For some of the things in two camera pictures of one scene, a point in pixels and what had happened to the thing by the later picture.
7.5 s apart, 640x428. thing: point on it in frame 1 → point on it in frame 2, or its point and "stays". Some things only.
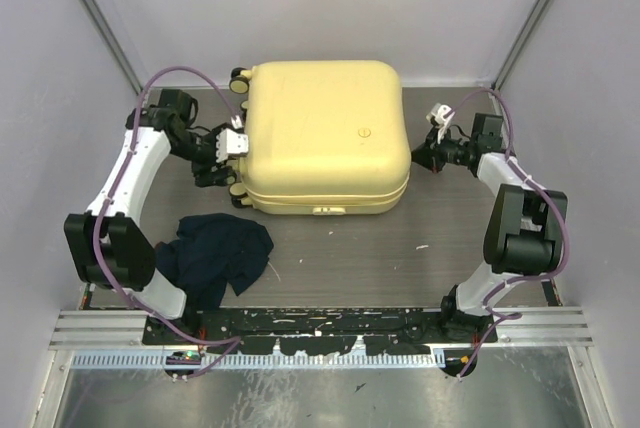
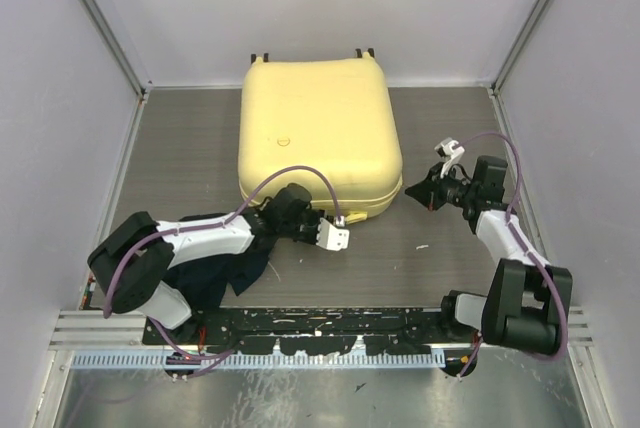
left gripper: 203,173 → 315,217
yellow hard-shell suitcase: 325,138 stays
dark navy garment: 210,252 stays
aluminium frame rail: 122,329 stays
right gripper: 428,154 → 429,191
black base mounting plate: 324,330 stays
